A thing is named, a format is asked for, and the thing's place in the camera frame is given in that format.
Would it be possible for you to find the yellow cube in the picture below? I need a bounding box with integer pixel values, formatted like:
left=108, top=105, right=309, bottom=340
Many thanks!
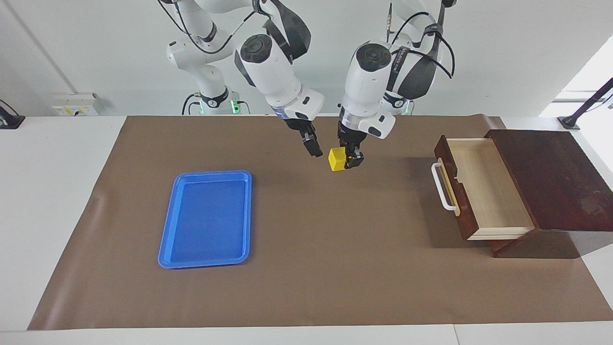
left=328, top=147, right=348, bottom=172

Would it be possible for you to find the white drawer handle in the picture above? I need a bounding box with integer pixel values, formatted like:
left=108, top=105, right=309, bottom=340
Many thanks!
left=431, top=163, right=458, bottom=212

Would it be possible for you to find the wooden drawer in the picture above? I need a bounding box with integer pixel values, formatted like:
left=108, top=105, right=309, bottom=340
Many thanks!
left=431, top=135, right=539, bottom=241

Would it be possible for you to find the dark wooden drawer cabinet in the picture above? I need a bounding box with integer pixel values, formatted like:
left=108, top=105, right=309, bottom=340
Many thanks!
left=484, top=128, right=613, bottom=258

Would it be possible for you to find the brown table mat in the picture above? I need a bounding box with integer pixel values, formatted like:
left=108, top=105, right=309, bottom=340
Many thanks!
left=27, top=114, right=613, bottom=331

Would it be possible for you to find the blue plastic tray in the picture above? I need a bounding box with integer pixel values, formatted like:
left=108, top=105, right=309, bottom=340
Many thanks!
left=158, top=170, right=252, bottom=269

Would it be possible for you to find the black desk stand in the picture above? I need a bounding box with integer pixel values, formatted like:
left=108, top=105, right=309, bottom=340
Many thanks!
left=558, top=78, right=613, bottom=131
left=0, top=100, right=25, bottom=129

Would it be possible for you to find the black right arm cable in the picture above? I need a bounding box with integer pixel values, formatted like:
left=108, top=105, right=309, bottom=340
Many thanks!
left=162, top=0, right=260, bottom=56

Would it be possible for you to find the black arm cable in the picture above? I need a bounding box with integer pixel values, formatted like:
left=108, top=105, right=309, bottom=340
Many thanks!
left=386, top=0, right=455, bottom=80
left=162, top=0, right=260, bottom=56

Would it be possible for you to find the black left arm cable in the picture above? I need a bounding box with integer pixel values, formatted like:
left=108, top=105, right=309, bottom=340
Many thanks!
left=386, top=0, right=455, bottom=80

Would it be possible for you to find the white wall socket box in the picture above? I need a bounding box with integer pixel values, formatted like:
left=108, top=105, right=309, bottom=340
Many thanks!
left=52, top=92, right=99, bottom=116

